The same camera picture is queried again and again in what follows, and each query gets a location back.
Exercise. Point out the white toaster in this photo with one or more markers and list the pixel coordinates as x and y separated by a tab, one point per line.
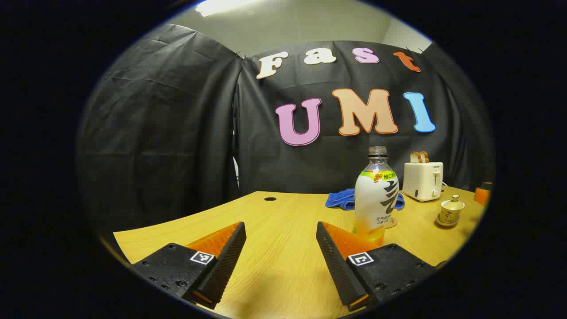
421	181

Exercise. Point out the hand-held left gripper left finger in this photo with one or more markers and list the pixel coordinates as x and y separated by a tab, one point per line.
226	261

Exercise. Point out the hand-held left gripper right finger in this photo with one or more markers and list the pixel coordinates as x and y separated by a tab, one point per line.
336	266

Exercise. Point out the toast bread slice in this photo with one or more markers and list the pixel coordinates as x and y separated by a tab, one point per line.
425	157
415	157

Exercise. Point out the cream ceramic saucer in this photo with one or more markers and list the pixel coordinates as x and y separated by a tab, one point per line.
445	223

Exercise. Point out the blue towel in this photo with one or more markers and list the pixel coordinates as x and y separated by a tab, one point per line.
339	200

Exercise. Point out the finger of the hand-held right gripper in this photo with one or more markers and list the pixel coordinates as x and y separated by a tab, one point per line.
482	196

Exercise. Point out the clear water bottle white label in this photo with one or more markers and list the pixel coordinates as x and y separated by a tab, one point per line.
376	199

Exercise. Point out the cream ceramic teacup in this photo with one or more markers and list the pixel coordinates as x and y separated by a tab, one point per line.
451	215

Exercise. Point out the cream teacup lid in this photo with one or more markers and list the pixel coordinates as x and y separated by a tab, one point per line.
452	204

